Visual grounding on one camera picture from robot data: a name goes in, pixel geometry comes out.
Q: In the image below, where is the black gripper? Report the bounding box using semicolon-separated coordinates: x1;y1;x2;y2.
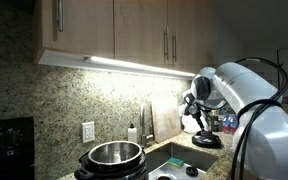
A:
184;93;208;133

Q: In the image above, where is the black rice cooker lid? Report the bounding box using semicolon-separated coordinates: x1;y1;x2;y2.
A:
191;129;222;149

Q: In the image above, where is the steel rice cooker base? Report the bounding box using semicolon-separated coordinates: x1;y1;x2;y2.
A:
73;146;148;180

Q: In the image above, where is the black bottle white print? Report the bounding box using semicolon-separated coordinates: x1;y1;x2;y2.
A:
211;114;221;133

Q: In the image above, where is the steel kitchen sink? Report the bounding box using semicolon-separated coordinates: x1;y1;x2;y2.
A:
143;142;219;180

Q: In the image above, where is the green sponge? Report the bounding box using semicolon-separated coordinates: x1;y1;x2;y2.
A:
166;157;185;169

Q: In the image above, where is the black sink strainer plug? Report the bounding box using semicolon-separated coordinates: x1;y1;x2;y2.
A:
185;166;199;177

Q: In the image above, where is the steel sink faucet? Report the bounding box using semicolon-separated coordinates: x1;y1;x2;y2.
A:
139;103;156;148

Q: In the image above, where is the white soap bottle black cap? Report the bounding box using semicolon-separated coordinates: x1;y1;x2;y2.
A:
127;123;139;145

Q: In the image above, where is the under cabinet light strip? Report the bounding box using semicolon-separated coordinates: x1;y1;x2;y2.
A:
83;55;197;80

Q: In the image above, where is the steel inner pot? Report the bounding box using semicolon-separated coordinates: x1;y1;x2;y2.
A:
87;140;144;167

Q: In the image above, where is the wooden cabinet door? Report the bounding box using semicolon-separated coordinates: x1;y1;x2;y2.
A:
114;0;169;68
167;0;216;74
42;0;115;59

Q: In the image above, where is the black kitchen stove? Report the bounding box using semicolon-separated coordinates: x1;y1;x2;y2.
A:
0;116;36;180

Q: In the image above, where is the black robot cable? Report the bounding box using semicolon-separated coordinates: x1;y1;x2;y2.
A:
230;57;288;180

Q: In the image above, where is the steel cabinet handle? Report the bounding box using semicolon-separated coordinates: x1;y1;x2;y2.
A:
163;27;170;64
57;0;65;33
172;31;178;66

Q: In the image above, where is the white wall outlet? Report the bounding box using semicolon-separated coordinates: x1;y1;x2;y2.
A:
81;121;96;144

